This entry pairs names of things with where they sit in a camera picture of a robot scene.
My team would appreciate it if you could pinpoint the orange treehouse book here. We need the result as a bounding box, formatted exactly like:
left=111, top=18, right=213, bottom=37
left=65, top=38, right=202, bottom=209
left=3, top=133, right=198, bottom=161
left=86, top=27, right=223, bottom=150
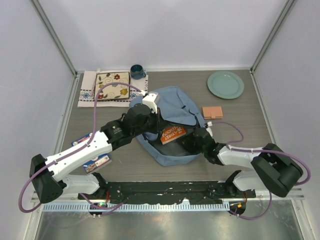
left=160, top=126, right=187, bottom=145

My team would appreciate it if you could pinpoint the blue fabric backpack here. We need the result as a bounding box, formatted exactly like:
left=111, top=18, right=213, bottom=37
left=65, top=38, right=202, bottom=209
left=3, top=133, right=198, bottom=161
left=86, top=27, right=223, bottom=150
left=136, top=86, right=205, bottom=167

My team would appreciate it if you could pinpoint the blue cartoon book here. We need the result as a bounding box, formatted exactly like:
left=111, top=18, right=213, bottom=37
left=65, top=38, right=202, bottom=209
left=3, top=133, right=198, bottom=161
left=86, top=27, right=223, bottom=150
left=71, top=132, right=112, bottom=175

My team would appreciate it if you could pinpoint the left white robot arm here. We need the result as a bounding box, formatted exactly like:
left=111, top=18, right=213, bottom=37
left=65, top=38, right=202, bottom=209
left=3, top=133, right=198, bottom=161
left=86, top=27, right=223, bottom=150
left=30, top=103, right=160, bottom=204

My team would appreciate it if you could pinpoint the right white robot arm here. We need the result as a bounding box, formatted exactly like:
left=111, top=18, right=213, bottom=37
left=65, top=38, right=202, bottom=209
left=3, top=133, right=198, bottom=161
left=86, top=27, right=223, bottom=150
left=180, top=127, right=303, bottom=198

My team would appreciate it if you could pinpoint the floral square tile plate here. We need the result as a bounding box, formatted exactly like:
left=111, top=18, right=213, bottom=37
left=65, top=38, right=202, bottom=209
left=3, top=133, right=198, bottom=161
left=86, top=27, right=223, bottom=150
left=94, top=72, right=130, bottom=101

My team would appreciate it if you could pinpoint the dark blue ceramic mug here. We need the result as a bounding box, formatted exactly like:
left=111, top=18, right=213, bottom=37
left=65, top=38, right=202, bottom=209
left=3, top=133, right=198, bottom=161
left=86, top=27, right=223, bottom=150
left=130, top=64, right=147, bottom=80

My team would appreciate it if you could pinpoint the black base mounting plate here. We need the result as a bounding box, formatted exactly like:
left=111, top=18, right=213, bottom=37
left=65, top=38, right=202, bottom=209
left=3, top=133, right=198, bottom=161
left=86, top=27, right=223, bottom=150
left=86, top=181, right=256, bottom=205

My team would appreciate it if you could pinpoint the white patterned cloth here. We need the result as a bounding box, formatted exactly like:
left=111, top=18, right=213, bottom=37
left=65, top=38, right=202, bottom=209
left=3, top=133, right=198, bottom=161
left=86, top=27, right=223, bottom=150
left=77, top=70, right=149, bottom=108

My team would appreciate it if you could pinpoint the teal round plate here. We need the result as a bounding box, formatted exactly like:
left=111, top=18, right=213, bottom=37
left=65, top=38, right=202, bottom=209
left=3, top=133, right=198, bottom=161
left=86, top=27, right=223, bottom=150
left=207, top=71, right=245, bottom=100

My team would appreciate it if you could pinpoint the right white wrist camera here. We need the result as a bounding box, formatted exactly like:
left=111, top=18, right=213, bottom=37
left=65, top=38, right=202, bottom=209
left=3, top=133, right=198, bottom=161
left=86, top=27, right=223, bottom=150
left=204, top=121, right=213, bottom=138

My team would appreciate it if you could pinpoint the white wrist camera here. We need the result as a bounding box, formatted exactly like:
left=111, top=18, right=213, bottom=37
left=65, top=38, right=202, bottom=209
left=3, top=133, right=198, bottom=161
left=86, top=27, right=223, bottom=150
left=204, top=121, right=213, bottom=138
left=142, top=92, right=160, bottom=114

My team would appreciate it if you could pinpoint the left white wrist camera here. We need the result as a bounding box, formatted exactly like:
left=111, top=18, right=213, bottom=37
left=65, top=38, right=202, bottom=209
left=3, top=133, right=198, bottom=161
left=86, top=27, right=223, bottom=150
left=142, top=92, right=160, bottom=114

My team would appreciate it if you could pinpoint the white slotted cable duct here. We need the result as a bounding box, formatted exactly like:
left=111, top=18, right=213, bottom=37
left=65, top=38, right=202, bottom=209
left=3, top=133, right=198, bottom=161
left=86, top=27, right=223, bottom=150
left=42, top=201, right=230, bottom=213

